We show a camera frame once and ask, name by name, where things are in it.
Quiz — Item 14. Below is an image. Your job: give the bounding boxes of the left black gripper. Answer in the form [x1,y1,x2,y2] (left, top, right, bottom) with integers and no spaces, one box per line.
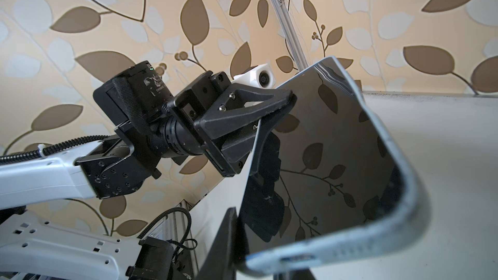
[165,71,294,177]

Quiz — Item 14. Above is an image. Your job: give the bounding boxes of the black smartphone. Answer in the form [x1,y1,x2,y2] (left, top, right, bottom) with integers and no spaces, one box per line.
[237,57,430,277]

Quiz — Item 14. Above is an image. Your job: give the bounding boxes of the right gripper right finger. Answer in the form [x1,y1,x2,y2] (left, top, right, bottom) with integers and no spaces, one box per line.
[274,269,316,280]

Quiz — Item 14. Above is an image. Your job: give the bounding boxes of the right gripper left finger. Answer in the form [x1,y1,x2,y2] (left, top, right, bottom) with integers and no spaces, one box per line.
[195,207,243,280]

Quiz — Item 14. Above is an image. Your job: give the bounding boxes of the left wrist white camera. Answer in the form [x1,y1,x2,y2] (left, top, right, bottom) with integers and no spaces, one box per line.
[233,64,276,89]

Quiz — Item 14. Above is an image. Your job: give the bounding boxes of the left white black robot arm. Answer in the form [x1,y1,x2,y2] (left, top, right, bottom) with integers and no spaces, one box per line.
[1,61,296,279]

